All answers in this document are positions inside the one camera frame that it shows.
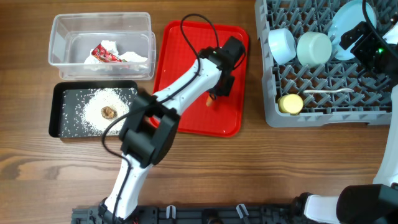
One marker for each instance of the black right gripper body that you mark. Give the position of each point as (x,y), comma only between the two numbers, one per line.
(371,48)

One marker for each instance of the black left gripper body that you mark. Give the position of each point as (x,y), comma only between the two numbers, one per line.
(224,86)

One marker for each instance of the orange carrot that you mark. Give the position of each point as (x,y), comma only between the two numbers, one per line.
(209,101)

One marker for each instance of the light blue plate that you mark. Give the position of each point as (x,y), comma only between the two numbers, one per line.
(346,18)

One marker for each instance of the white plastic spoon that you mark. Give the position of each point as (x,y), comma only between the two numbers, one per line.
(341,90)

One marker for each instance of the mint green bowl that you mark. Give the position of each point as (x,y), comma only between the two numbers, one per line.
(314,49)

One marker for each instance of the yellow plastic cup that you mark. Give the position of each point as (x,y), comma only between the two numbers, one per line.
(291,104)

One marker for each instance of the light blue rice bowl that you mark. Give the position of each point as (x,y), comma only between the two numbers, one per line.
(282,45)

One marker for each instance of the white tissue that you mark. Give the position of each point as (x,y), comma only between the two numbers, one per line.
(139,62)

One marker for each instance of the white rice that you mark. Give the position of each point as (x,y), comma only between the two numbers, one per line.
(80,114)

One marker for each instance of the brown mushroom piece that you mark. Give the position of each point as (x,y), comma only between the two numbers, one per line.
(109,113)

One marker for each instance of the red snack wrapper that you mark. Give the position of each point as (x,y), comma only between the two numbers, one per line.
(101,54)

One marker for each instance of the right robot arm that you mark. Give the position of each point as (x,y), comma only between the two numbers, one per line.
(375,202)

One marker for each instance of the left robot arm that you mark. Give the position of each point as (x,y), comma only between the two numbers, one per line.
(151,124)

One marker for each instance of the red plastic tray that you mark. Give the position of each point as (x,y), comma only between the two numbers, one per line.
(224,117)

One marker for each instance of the black square bin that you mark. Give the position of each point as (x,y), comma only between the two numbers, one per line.
(54,124)

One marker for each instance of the clear plastic bin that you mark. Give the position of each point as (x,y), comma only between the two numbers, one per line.
(74,35)

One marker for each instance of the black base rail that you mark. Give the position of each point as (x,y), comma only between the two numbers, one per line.
(241,213)

